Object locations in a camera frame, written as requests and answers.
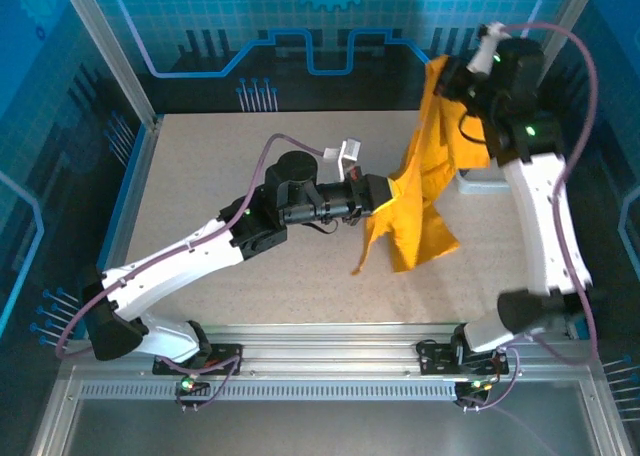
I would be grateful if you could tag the yellow t-shirt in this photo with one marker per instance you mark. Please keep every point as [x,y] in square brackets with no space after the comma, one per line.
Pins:
[425,191]

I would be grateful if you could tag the small black led board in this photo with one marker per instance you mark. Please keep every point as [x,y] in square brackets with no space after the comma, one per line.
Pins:
[190,388]
[472,391]

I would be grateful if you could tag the grey metal base panel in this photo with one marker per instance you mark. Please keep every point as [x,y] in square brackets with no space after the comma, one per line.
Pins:
[320,426]

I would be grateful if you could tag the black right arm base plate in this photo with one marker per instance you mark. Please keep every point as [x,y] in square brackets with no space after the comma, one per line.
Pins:
[435,358]

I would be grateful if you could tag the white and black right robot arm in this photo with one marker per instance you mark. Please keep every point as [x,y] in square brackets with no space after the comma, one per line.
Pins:
[545,226]

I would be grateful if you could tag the aluminium frame post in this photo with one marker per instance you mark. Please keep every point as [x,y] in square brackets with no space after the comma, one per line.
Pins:
[110,61]
[575,1]

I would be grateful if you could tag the aluminium frame rail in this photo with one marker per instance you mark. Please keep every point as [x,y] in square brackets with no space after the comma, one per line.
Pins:
[325,348]

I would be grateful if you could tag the white plastic basket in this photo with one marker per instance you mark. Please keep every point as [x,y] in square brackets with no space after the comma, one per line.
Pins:
[482,183]

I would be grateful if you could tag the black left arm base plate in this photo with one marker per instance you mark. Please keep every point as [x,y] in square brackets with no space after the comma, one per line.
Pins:
[225,358]

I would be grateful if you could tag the blue table edge trim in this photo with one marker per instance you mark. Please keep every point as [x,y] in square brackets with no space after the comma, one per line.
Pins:
[580,328]
[122,206]

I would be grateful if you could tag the slotted aluminium strip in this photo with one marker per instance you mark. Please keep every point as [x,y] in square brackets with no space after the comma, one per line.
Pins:
[310,391]

